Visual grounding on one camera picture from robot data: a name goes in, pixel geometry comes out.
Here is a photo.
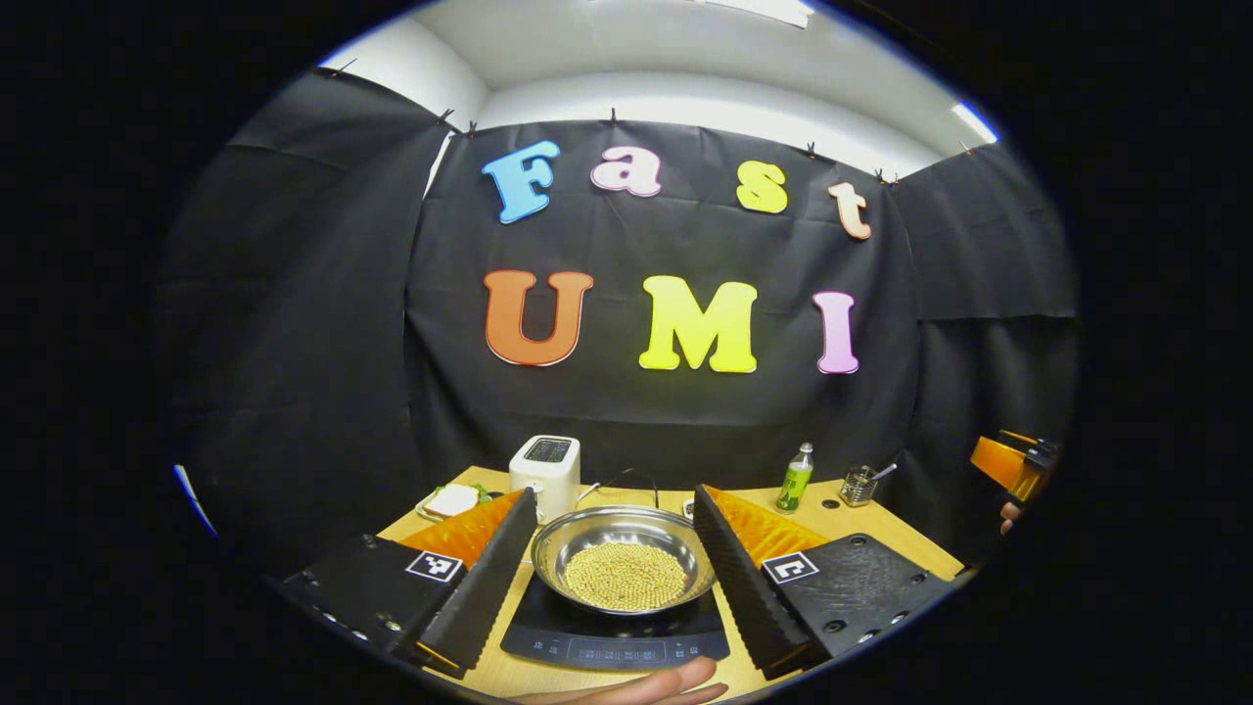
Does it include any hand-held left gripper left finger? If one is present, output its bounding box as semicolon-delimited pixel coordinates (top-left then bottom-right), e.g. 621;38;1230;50
279;488;539;679

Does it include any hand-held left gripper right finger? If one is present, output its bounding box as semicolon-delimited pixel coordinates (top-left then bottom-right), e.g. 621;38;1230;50
692;484;955;682

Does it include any steel pot with black handle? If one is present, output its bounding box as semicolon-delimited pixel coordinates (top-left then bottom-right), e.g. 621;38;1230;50
532;504;719;618

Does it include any pile of soybeans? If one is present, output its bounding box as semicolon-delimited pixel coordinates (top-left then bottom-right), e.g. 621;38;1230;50
565;541;688;610

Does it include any black induction cooktop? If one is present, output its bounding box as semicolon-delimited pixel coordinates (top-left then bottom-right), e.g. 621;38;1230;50
500;568;731;673

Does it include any sandwich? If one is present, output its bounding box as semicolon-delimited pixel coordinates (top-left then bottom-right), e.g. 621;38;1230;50
424;485;481;517

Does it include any small plate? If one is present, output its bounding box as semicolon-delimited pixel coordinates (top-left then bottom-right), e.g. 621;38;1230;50
415;482;495;523

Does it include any green label plastic bottle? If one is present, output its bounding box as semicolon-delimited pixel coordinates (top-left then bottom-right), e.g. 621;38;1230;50
775;443;815;515

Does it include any white toaster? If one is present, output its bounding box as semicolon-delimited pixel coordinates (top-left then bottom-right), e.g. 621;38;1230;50
508;435;581;525

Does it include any black backdrop cloth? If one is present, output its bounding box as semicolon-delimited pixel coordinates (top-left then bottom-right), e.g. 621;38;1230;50
152;64;1083;579

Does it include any small ceiling light panel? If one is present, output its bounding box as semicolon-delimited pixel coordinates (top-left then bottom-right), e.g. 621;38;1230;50
951;101;999;146

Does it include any black cooktop cable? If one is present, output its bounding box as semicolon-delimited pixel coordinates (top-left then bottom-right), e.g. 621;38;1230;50
578;468;662;510

